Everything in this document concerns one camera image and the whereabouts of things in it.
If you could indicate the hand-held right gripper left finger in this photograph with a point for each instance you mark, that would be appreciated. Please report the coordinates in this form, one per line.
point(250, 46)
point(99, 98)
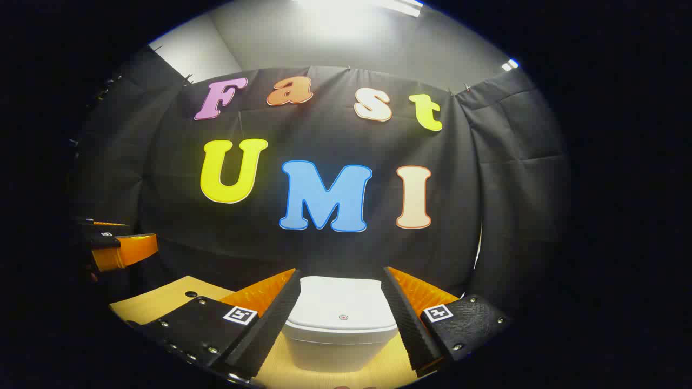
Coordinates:
point(270, 324)

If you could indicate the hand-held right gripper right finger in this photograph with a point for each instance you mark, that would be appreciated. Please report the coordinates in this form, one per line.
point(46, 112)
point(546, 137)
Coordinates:
point(405, 324)

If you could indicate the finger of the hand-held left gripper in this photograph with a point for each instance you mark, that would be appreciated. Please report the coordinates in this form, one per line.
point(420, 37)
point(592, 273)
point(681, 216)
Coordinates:
point(130, 251)
point(92, 224)

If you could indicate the white desktop garbage bin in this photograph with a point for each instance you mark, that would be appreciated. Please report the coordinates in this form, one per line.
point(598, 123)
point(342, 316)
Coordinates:
point(340, 346)

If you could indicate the wooden desktop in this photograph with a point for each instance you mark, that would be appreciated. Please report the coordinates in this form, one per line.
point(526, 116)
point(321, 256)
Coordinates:
point(162, 302)

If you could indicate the black backdrop cloth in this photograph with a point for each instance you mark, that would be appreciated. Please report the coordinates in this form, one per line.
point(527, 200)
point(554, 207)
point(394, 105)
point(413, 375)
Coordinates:
point(335, 135)

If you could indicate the ceiling light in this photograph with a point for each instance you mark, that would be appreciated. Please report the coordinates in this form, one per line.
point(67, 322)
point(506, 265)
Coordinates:
point(511, 65)

